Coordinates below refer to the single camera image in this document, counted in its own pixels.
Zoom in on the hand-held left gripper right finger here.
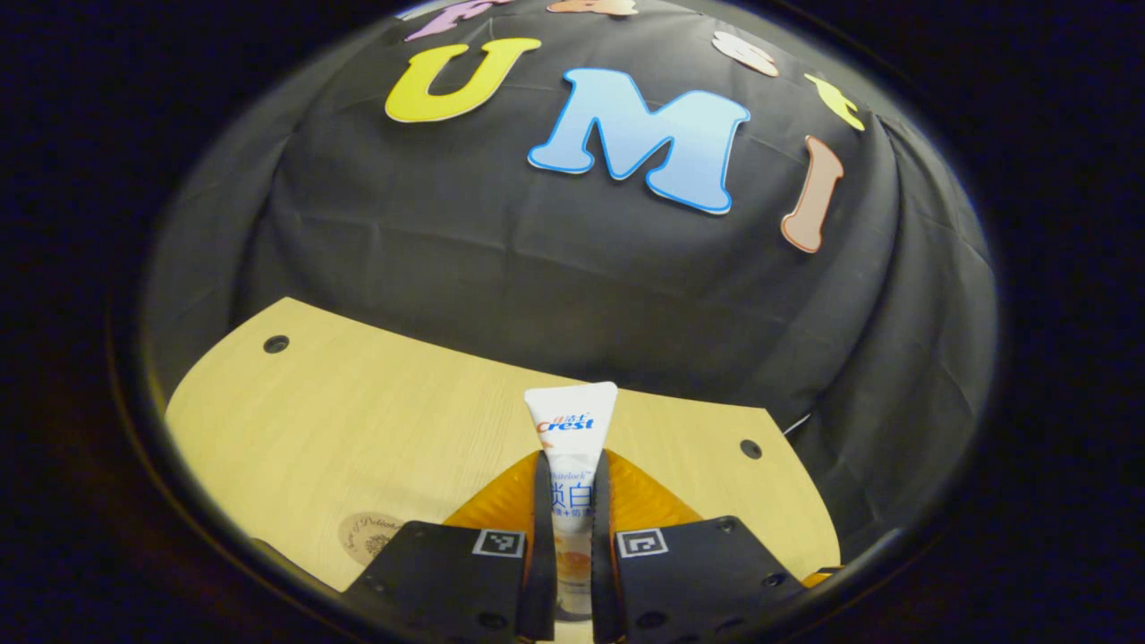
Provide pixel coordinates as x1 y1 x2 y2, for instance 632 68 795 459
590 450 806 644

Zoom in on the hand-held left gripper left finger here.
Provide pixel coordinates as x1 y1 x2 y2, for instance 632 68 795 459
344 450 557 644

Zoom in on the white toothpaste tube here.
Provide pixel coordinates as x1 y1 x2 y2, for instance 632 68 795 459
524 381 620 623

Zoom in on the light wooden desktop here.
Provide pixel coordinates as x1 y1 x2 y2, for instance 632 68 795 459
165 297 842 644

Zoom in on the black backdrop cloth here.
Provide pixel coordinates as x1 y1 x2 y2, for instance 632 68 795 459
143 0 998 555

